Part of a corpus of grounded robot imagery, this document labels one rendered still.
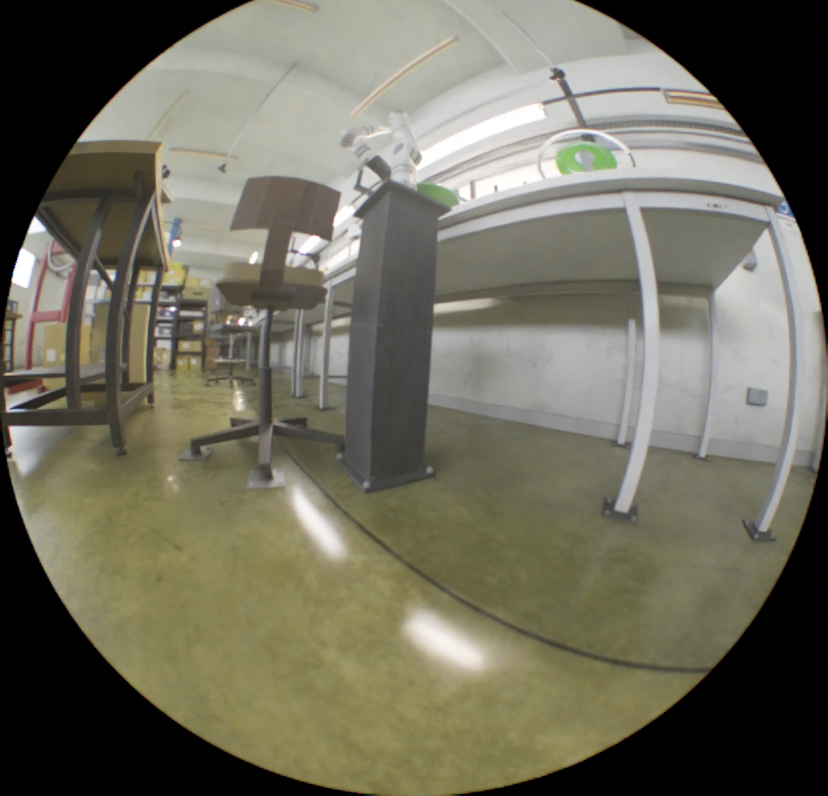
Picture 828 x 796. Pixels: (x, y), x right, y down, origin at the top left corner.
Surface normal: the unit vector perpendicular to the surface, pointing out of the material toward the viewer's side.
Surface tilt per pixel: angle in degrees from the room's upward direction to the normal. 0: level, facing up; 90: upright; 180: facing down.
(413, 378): 90
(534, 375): 90
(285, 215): 93
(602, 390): 90
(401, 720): 0
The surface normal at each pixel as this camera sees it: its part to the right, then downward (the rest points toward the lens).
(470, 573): 0.07, -0.99
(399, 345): 0.59, 0.10
